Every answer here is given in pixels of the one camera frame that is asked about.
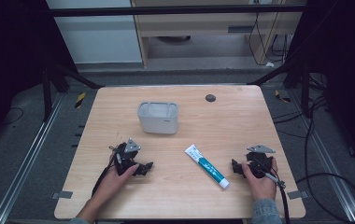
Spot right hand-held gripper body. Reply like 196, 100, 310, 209
245, 143, 277, 179

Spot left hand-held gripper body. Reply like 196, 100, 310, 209
108, 137, 142, 176

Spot person's right hand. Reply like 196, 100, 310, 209
241, 156, 279, 203

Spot person's left hand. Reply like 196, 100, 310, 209
92, 150, 140, 204

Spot white and teal toothpaste tube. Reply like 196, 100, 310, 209
183, 143, 231, 190

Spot grey plastic container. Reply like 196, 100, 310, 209
136, 101, 179, 135

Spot yellow and black tape strip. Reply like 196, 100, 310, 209
74, 91, 87, 109
274, 89, 291, 104

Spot black metal stand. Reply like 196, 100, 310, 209
247, 55, 314, 118
41, 59, 105, 123

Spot white cabinet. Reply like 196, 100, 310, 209
45, 0, 144, 65

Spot wooden desk with shelf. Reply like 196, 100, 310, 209
130, 0, 307, 68

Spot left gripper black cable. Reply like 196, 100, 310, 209
91, 145, 119, 198

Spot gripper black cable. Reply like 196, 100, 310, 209
91, 145, 119, 198
253, 158, 291, 224

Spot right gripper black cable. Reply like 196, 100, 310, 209
253, 158, 291, 224

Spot grey table bracket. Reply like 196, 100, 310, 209
51, 190, 74, 201
287, 189, 310, 201

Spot aluminium floor rail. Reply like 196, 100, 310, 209
0, 92, 66, 224
289, 90, 355, 223

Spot black hanging cables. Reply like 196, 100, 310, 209
248, 0, 291, 67

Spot thin black floor cable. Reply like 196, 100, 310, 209
1, 106, 25, 127

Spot black frame crossbar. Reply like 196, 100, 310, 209
48, 4, 307, 18

